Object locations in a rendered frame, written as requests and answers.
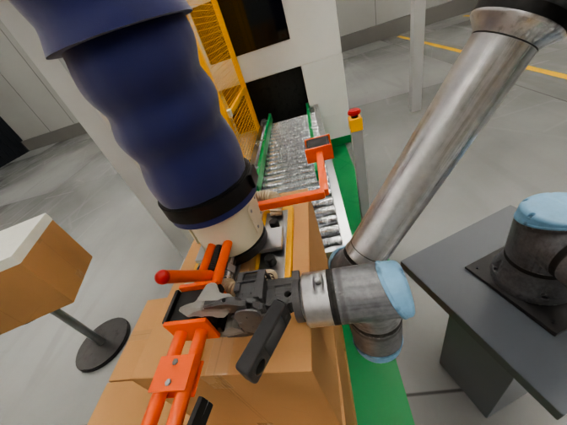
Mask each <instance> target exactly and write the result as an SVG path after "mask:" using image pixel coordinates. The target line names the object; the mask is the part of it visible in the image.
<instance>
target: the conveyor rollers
mask: <svg viewBox="0 0 567 425"><path fill-rule="evenodd" d="M310 117H311V122H312V126H316V125H317V123H316V115H315V112H312V113H310ZM313 132H314V137H319V132H318V127H314V128H313ZM309 138H311V136H310V129H309V123H308V117H307V114H306V115H302V116H297V117H294V118H290V119H288V120H284V121H279V122H275V123H273V124H272V129H271V134H270V139H269V144H268V150H267V159H266V163H265V169H264V174H263V179H262V188H261V191H262V190H264V191H265V190H267V191H268V190H270V191H276V192H277V193H278V194H281V193H285V192H290V191H297V190H302V189H306V188H308V190H309V191H313V190H317V189H320V186H319V180H317V179H316V172H315V166H314V163H312V164H308V162H307V158H306V155H305V150H306V147H305V140H306V139H309ZM326 172H327V168H326ZM327 174H328V173H327ZM327 183H328V188H329V195H328V196H326V197H325V199H321V200H316V201H312V205H313V208H317V209H314V212H315V215H316V217H320V216H324V215H328V214H333V213H335V210H336V209H335V208H334V206H330V205H333V199H332V197H331V196H332V193H331V190H330V185H329V178H328V176H327ZM327 197H329V198H327ZM326 206H330V207H326ZM318 207H321V208H318ZM337 219H338V218H337V217H336V214H335V215H331V216H326V217H322V218H317V219H316V221H317V223H318V226H322V225H327V224H331V223H337V222H338V221H337ZM319 230H320V234H321V236H325V235H330V234H339V227H338V225H332V226H327V227H323V228H319ZM322 243H323V246H324V247H329V246H334V245H341V244H342V239H341V237H340V235H339V236H334V237H329V238H324V239H322Z"/></svg>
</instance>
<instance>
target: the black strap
mask: <svg viewBox="0 0 567 425"><path fill-rule="evenodd" d="M244 160H245V165H246V167H245V170H244V172H243V174H242V176H241V177H240V178H239V179H238V181H236V182H235V183H234V184H233V185H232V186H231V187H230V188H228V189H227V190H226V191H224V192H222V193H221V194H220V195H218V196H216V197H214V198H211V199H209V200H207V201H205V202H202V203H200V204H198V205H196V206H193V207H186V208H181V209H169V208H166V207H164V206H162V205H161V203H160V202H159V201H158V205H159V207H160V209H161V210H162V211H163V213H164V214H165V216H166V217H167V218H168V219H169V220H170V221H171V222H172V223H177V224H195V223H202V222H206V221H208V220H211V219H214V218H216V217H218V216H221V215H222V214H224V213H226V212H228V211H229V210H231V209H232V208H234V207H236V206H237V205H238V204H240V203H241V202H242V201H243V200H244V199H245V198H246V197H247V196H248V195H249V193H250V192H251V190H252V188H255V187H257V180H258V173H257V170H256V168H255V165H254V164H252V165H251V163H250V162H249V160H248V159H246V158H244Z"/></svg>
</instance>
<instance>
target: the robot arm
mask: <svg viewBox="0 0 567 425"><path fill-rule="evenodd" d="M470 21H471V25H472V34H471V36H470V37H469V39H468V41H467V43H466V45H465V46H464V47H463V49H462V51H461V53H460V55H459V56H458V58H457V59H456V61H455V63H454V65H453V66H452V68H451V70H450V71H449V73H448V74H447V76H446V78H445V80H444V82H443V84H442V85H441V86H440V88H439V90H438V92H437V94H436V95H435V97H434V98H433V100H432V102H431V103H430V105H429V108H428V109H427V110H426V112H425V113H424V116H423V117H422V119H421V121H420V123H419V124H418V126H417V127H416V129H415V131H414V132H413V135H412V136H411V137H410V139H409V141H408V143H407V145H406V146H405V148H404V149H403V151H402V153H401V155H400V156H399V158H398V160H397V162H396V163H395V165H394V166H393V168H392V170H391V172H390V174H389V175H388V176H387V178H386V180H385V182H384V184H383V185H382V187H381V188H380V190H379V192H378V194H377V195H376V197H375V199H374V201H373V202H372V203H371V205H370V208H369V209H368V211H367V213H366V214H365V216H364V217H363V219H362V221H361V223H360V224H359V226H358V228H357V229H356V231H355V232H354V235H353V237H352V238H351V240H350V241H349V242H348V243H347V244H346V245H343V246H340V247H338V248H337V249H336V250H335V251H333V253H332V254H331V255H330V258H329V261H328V266H329V269H326V270H320V271H313V272H302V274H301V276H300V271H299V270H295V271H291V277H284V278H278V279H275V277H273V278H274V279H272V277H271V276H270V274H271V275H273V274H272V273H267V272H266V269H260V270H255V271H248V272H239V274H238V278H237V282H235V288H234V293H235V297H232V295H231V294H229V293H221V292H220V291H219V288H218V285H217V283H214V282H211V283H208V284H207V285H206V286H205V287H204V289H203V291H202V292H201V293H200V295H199V297H198V298H197V300H196V301H195V302H193V303H190V304H186V305H184V306H182V307H180V309H179V311H180V312H181V313H182V314H184V315H185V316H187V317H188V318H190V317H193V316H199V317H203V316H213V317H216V318H224V317H225V316H226V315H228V316H227V320H226V324H225V328H224V332H220V331H219V330H218V332H219V333H220V337H244V336H252V335H253V336H252V338H251V339H250V341H249V343H248V344H247V346H246V348H245V350H244V352H243V353H242V354H241V356H240V358H239V360H238V362H237V363H236V365H235V367H236V369H237V370H238V371H239V372H240V374H241V375H242V376H243V377H244V378H245V379H247V380H249V381H250V382H252V383H253V384H256V383H257V382H258V381H259V379H260V378H261V376H262V373H263V371H264V369H265V368H266V366H267V364H268V362H269V360H270V358H271V356H272V355H273V352H274V350H275V348H276V346H277V345H278V343H279V341H280V339H281V337H282V335H283V333H284V331H285V329H286V327H287V325H288V323H289V322H290V320H291V314H290V313H292V312H294V316H295V319H296V320H297V322H298V323H302V322H306V323H307V325H308V326H309V327H310V328H316V327H324V326H332V325H347V324H349V326H350V329H351V331H352V334H353V342H354V345H355V347H356V348H357V350H358V352H359V353H360V354H361V356H363V357H364V358H366V359H367V360H369V361H371V362H373V363H388V362H390V361H392V360H394V359H395V358H396V357H397V356H398V355H399V353H400V351H401V349H402V344H403V335H402V319H404V320H407V319H408V318H411V317H413V316H414V315H415V306H414V301H413V296H412V293H411V290H410V287H409V285H408V280H407V278H406V276H405V273H404V271H403V269H402V267H401V266H400V264H399V263H398V262H396V261H388V258H389V257H390V256H391V254H392V252H393V251H394V250H395V249H396V248H397V246H398V245H399V243H400V242H401V241H402V239H403V237H404V236H405V235H406V233H407V232H408V231H409V230H410V228H411V227H412V226H413V224H414V222H415V221H416V220H417V218H418V217H419V215H420V214H421V212H422V211H423V210H424V209H425V207H426V206H427V205H428V203H429V202H430V200H431V199H432V197H433V196H434V195H435V193H436V192H437V191H438V190H439V188H440V187H441V185H442V184H443V182H444V181H445V180H446V178H447V177H448V175H449V174H450V172H452V170H453V169H454V167H455V166H456V164H457V163H458V162H459V160H460V159H461V157H462V156H463V154H464V153H465V152H466V151H467V149H468V148H469V147H470V145H471V144H472V142H473V141H474V139H475V138H476V137H477V135H478V134H479V133H480V132H481V130H482V129H483V127H484V126H485V124H486V123H487V122H488V120H489V118H490V117H491V116H492V115H493V113H494V112H495V111H496V109H497V108H498V107H499V105H500V103H501V102H502V101H503V99H504V98H505V96H506V95H507V94H508V93H509V92H510V90H511V88H512V87H513V86H514V84H515V83H516V81H517V80H518V78H519V77H520V76H521V75H522V73H523V72H524V71H525V69H526V68H527V66H528V65H529V63H530V62H531V61H532V59H533V58H534V57H535V56H536V54H537V53H538V52H539V51H540V50H542V49H543V48H544V47H546V46H550V45H552V44H554V43H556V42H558V41H561V40H562V39H563V38H564V37H565V36H566V35H567V0H478V2H477V3H476V5H475V7H474V9H473V10H472V12H471V14H470ZM255 272H256V273H255ZM250 273H251V274H250ZM490 274H491V277H492V278H493V279H494V281H495V282H496V284H497V285H498V286H499V287H500V288H502V289H503V290H504V291H506V292H507V293H508V294H510V295H512V296H513V297H515V298H517V299H520V300H523V301H526V302H528V303H532V304H539V305H560V304H565V303H567V192H553V193H549V192H546V193H540V194H536V195H533V196H529V197H528V198H526V199H524V200H523V201H522V202H521V203H520V204H519V206H518V208H517V210H516V212H515V213H514V218H513V221H512V224H511V227H510V232H509V235H508V238H507V240H506V244H505V248H504V249H503V250H502V251H501V252H500V253H498V254H497V255H496V256H495V257H494V259H493V260H492V262H491V266H490ZM265 275H266V277H265Z"/></svg>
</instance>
